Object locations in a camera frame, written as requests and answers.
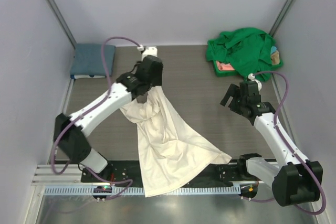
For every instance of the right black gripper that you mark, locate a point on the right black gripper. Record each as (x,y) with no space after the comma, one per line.
(234,91)

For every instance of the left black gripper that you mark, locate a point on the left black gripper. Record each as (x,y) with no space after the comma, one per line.
(158,81)

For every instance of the green plastic bin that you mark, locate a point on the green plastic bin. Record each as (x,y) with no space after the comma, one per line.
(218,73)

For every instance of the cream white t shirt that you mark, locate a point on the cream white t shirt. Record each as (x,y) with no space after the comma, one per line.
(171,153)

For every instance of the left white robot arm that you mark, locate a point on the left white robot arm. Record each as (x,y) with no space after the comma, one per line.
(71,131)

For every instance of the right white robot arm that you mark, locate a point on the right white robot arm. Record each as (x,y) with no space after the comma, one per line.
(295,179)

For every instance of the pink t shirt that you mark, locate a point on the pink t shirt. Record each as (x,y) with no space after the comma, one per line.
(224,66)

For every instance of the green t shirt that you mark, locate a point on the green t shirt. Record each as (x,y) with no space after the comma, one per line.
(247,50)

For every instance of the cyan blue t shirt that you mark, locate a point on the cyan blue t shirt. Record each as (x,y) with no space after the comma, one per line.
(273,49)

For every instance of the folded blue t shirt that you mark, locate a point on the folded blue t shirt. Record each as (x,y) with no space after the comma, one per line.
(87,62)

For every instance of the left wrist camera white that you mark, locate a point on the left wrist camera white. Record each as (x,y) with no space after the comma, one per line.
(147,51)

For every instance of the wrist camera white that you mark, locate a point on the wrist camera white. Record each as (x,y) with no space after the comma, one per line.
(147,51)
(252,77)

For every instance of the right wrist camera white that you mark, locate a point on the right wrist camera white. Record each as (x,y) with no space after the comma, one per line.
(252,77)

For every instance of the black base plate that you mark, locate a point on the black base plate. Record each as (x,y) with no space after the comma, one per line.
(211,176)

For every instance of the slotted cable duct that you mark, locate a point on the slotted cable duct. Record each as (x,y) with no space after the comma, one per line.
(134,191)

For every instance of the right aluminium frame post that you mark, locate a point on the right aluminium frame post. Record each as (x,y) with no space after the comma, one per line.
(281,16)

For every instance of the aluminium frame post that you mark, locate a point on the aluminium frame post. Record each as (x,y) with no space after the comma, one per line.
(281,16)
(58,15)

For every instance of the left aluminium frame post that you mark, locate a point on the left aluminium frame post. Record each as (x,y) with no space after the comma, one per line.
(58,15)

